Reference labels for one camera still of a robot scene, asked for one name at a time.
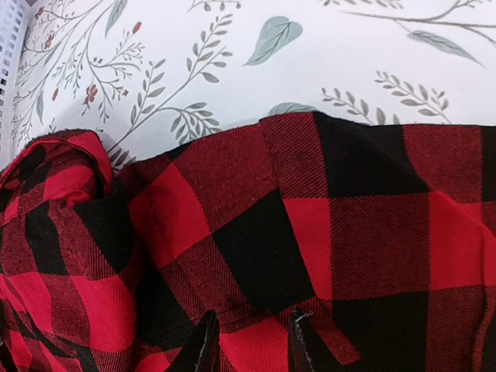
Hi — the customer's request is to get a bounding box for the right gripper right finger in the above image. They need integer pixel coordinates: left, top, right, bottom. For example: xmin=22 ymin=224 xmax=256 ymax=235
xmin=288 ymin=308 xmax=333 ymax=372

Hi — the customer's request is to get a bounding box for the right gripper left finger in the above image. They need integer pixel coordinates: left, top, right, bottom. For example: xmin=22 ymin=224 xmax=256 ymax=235
xmin=180 ymin=310 xmax=220 ymax=371

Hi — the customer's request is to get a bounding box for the red black plaid shirt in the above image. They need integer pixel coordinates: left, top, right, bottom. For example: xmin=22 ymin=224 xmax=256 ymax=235
xmin=1 ymin=112 xmax=495 ymax=371

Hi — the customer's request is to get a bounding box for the floral tablecloth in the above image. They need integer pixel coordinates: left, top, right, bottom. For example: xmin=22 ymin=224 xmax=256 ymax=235
xmin=11 ymin=1 xmax=495 ymax=168

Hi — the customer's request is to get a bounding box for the white plastic basket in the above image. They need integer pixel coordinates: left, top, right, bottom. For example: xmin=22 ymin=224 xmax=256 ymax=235
xmin=0 ymin=0 xmax=33 ymax=169

